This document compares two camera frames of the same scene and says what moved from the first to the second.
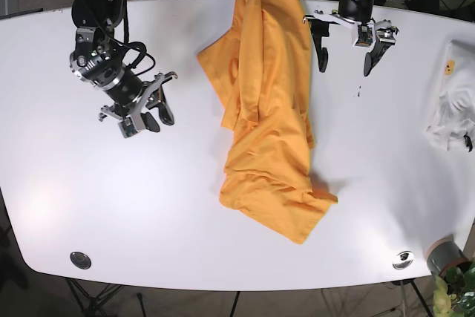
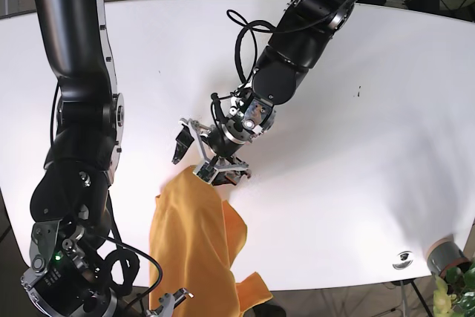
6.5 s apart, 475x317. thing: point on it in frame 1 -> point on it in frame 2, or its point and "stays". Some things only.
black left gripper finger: x=320 y=29 -> x=184 y=141
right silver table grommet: x=403 y=260 stays
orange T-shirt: x=260 y=64 -> x=194 y=237
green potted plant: x=454 y=292 stays
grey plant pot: x=442 y=252 stays
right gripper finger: x=157 y=99 -> x=168 y=303
